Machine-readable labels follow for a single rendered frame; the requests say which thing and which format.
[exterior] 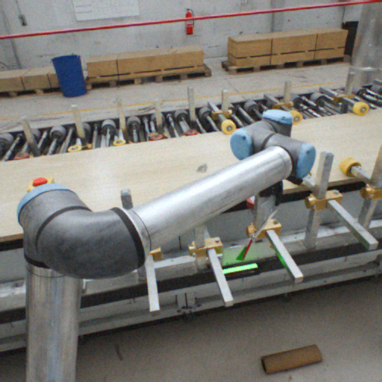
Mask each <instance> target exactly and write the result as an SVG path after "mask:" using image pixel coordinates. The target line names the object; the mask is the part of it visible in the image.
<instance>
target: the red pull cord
mask: <svg viewBox="0 0 382 382"><path fill-rule="evenodd" d="M375 2H382V0H367V1H360V2H344V3H336V4H329V5H313V6H305V7H297V8H282V9H274V10H266V11H251V12H243V13H235V14H220V15H212V16H204V17H188V18H180V19H173V20H157V21H149V22H142V23H126V24H118V25H110V26H102V27H87V28H79V29H71V30H56V31H48V32H40V33H25V34H17V35H9V36H0V39H12V38H20V37H28V36H43V35H51V34H59V33H73V32H81V31H90V30H104V29H112V28H120V27H135V26H143V25H151V24H159V23H174V22H182V21H190V20H204V19H212V18H221V17H235V16H243V15H251V14H267V13H274V12H282V11H297V10H305V9H313V8H328V7H336V6H344V5H359V4H367V3H375Z"/></svg>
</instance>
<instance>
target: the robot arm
mask: <svg viewBox="0 0 382 382"><path fill-rule="evenodd" d="M262 117H263V118H262V120H261V121H258V122H256V123H253V124H251V125H249V126H247V127H244V128H240V129H238V131H236V132H234V133H233V134H232V136H231V138H230V147H231V150H232V153H233V154H234V156H235V157H236V158H237V159H239V160H240V161H238V162H237V163H234V164H232V165H229V166H227V167H225V168H222V169H220V170H219V171H215V172H214V173H212V174H209V175H207V176H205V177H202V178H200V179H198V180H195V181H193V182H192V183H188V184H187V185H184V186H182V187H180V188H177V189H175V190H173V191H170V192H169V193H165V194H164V195H162V196H159V197H157V198H155V199H152V200H150V201H148V202H145V203H143V204H141V205H138V206H136V207H135V208H132V209H130V210H126V209H125V208H122V207H120V206H116V207H113V208H110V209H108V210H106V211H97V212H93V211H92V210H91V209H90V208H89V207H88V206H87V205H86V204H85V203H84V202H83V201H82V200H81V199H80V197H79V196H78V195H77V194H76V193H75V192H74V191H73V190H71V189H69V188H67V187H66V186H63V185H61V184H57V183H48V184H44V185H41V186H38V187H36V188H34V189H32V190H30V191H29V192H28V193H27V194H26V195H25V196H24V197H23V198H22V199H21V201H20V202H19V204H18V207H17V221H18V223H19V225H20V226H22V228H23V256H24V259H25V269H26V357H27V382H79V381H78V380H77V379H76V378H75V375H76V364H77V344H78V333H79V322H80V302H81V291H82V280H83V279H84V280H101V279H108V278H113V277H119V276H123V275H125V274H129V273H131V272H133V271H135V270H136V269H138V268H140V267H142V266H143V265H144V264H145V263H146V259H147V256H148V253H149V252H151V251H152V250H154V249H157V248H158V247H160V246H162V245H164V244H165V243H168V242H169V241H171V240H173V239H175V238H176V237H178V236H180V235H182V234H184V233H185V232H187V231H189V230H191V229H193V228H194V227H197V226H199V225H200V224H202V223H204V222H206V221H207V220H209V219H211V218H213V217H215V216H216V215H218V214H220V213H222V212H224V211H226V210H227V209H229V208H231V207H233V206H235V205H237V204H239V203H240V202H242V201H244V200H246V199H248V198H249V197H251V196H253V195H255V194H256V193H258V195H259V196H260V197H259V198H258V202H261V203H263V204H262V205H261V207H262V208H268V209H269V211H270V213H272V212H274V211H275V210H276V208H277V207H278V205H279V204H280V203H281V200H282V196H283V180H284V179H285V180H288V181H289V182H291V183H293V184H296V185H298V186H299V185H300V184H301V183H302V182H303V179H302V178H304V177H306V176H307V175H308V174H309V172H310V171H311V169H312V167H313V165H314V163H315V158H316V149H315V147H314V146H313V145H312V144H309V143H307V142H303V141H300V140H297V139H294V138H291V132H292V126H293V116H292V115H291V113H289V112H287V111H281V110H268V111H265V112H264V113H263V115H262Z"/></svg>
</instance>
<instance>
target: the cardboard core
mask: <svg viewBox="0 0 382 382"><path fill-rule="evenodd" d="M321 360H322V357H321V352H320V350H319V348H318V347H317V346H316V345H310V346H305V347H301V348H298V349H291V350H288V351H284V352H279V353H274V354H271V355H265V356H262V357H261V365H262V367H263V370H264V372H265V373H266V374H270V373H273V372H276V371H282V370H286V369H289V368H295V367H299V366H302V365H308V364H311V363H315V362H321Z"/></svg>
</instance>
